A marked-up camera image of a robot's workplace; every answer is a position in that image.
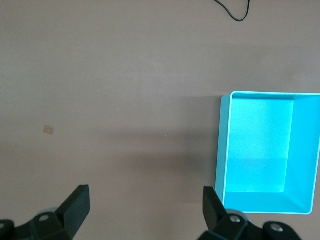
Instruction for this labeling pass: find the teal plastic storage box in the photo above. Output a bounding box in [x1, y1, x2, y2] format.
[214, 90, 320, 216]

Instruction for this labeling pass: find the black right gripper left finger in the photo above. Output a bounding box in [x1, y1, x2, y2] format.
[0, 184, 90, 240]

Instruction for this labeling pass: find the thin black looped cable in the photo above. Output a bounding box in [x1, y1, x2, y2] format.
[213, 0, 251, 22]

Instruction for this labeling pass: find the brown square tape patch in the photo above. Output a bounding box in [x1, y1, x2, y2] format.
[42, 124, 56, 136]

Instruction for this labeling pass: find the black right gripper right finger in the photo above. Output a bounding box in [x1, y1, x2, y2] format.
[197, 186, 301, 240]

